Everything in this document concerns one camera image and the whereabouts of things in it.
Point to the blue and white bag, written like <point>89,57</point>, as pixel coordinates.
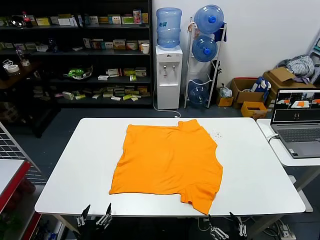
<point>261,85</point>

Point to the brown wooden table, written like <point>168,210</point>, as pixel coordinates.
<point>22,75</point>

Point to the black shelving unit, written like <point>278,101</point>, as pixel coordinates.
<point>75,60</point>

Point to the white metal jug rack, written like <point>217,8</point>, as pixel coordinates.
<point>190,62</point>

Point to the small yellow box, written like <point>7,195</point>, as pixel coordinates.
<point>225,101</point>

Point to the large brown cardboard box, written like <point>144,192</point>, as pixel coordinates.
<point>282,77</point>

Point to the yellow open box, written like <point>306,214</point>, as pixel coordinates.
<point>253,111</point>

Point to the white water dispenser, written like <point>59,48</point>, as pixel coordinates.
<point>168,95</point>

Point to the black tripod stand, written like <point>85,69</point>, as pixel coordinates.
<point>218,72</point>

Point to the white paper cup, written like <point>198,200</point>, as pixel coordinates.
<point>145,48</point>

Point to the white power strip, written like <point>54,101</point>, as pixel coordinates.
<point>283,228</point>

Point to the shiny metal bowl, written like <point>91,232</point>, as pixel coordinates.
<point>17,21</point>

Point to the upright blue water bottle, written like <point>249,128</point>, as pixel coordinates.
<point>168,27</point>

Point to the orange t-shirt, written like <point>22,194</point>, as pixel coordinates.
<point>165,160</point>

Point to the white tape roll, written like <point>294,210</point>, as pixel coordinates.
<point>13,68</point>

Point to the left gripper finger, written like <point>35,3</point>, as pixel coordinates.
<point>82,218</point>
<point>106,216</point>

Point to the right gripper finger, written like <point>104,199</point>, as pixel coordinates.
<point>215,228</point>
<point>240,226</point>

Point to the large white table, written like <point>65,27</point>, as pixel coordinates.
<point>250,175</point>

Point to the grey open laptop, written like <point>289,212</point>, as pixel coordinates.
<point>297,135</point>

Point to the white plastic bag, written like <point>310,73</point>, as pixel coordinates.
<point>225,91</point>

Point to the blue water jug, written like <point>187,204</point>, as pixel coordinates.
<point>208,20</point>
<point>198,92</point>
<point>204,48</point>

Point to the green item in bowl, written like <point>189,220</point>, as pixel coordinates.
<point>77,73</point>

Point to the white table with red edge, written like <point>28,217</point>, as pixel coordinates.
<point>10,175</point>

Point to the small white side table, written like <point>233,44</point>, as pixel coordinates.
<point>282,155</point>

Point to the cola bottle red label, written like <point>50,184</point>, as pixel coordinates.
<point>27,20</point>

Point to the pile of grey clothes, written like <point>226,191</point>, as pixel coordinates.
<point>301,65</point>

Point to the pink product box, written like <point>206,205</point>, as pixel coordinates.
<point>137,17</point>

